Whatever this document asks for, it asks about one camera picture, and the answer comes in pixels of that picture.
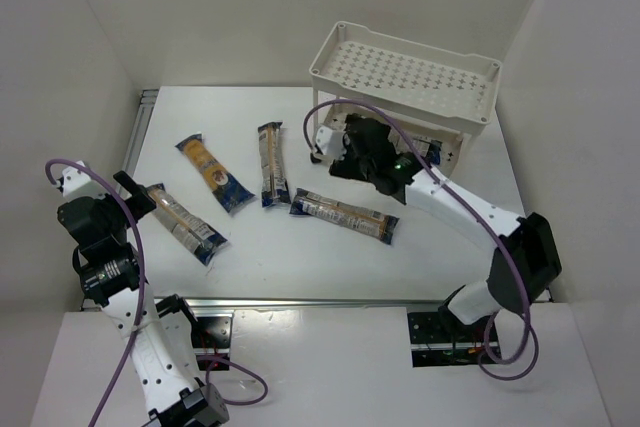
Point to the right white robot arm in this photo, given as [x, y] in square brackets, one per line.
[524, 257]

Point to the long yellow spaghetti bag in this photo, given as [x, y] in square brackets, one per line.
[429, 149]

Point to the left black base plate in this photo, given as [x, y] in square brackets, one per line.
[210, 334]

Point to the yellow blue spaghetti bag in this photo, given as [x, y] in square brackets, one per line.
[226, 189]

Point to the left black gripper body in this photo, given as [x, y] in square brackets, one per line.
[126, 200]

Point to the leftmost blue spaghetti bag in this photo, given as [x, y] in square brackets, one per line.
[195, 234]

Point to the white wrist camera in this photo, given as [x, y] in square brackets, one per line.
[75, 184]
[330, 143]

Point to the upright blue spaghetti bag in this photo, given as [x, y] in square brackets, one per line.
[274, 187]

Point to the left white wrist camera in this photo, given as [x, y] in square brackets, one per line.
[75, 184]

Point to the aluminium table frame rail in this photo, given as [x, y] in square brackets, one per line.
[521, 252]

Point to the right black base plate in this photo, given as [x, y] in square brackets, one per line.
[432, 345]

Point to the white two-tier shelf cart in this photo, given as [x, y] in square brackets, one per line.
[447, 96]

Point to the label-side blue spaghetti bag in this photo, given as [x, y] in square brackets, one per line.
[362, 220]

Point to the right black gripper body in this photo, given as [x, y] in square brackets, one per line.
[357, 148]

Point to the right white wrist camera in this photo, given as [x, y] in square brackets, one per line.
[330, 143]

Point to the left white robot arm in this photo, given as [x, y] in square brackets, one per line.
[145, 322]

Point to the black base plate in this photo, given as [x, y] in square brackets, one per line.
[210, 334]
[432, 345]

